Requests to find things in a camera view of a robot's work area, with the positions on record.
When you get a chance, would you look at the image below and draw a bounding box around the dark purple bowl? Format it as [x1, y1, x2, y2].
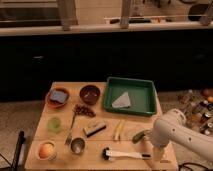
[79, 85, 100, 105]

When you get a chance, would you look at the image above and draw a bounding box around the green plastic cup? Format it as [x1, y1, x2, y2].
[47, 117, 62, 134]

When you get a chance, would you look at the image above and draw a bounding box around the bunch of dark grapes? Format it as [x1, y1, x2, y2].
[74, 104, 96, 117]

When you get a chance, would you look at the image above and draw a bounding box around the grey cloth piece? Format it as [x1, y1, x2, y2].
[112, 92, 131, 108]

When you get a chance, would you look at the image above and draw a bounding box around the green pepper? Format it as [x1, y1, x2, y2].
[132, 130, 148, 144]

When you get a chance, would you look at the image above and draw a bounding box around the spice bottles rack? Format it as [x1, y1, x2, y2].
[178, 90, 213, 135]

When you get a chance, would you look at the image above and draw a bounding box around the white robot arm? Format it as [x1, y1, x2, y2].
[150, 108, 213, 162]

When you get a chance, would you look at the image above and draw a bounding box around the blue sponge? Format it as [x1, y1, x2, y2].
[50, 90, 67, 103]

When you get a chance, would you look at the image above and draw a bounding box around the wooden block eraser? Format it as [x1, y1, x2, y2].
[83, 121, 106, 138]

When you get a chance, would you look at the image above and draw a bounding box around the black stand left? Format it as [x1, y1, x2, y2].
[11, 131, 25, 171]

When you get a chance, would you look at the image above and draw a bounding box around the white bowl with orange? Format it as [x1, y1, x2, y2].
[36, 141, 57, 161]

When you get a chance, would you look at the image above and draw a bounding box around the white dish brush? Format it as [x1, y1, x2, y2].
[102, 147, 151, 160]

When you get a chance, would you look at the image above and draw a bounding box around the green plastic tray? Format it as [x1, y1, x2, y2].
[102, 77, 157, 117]

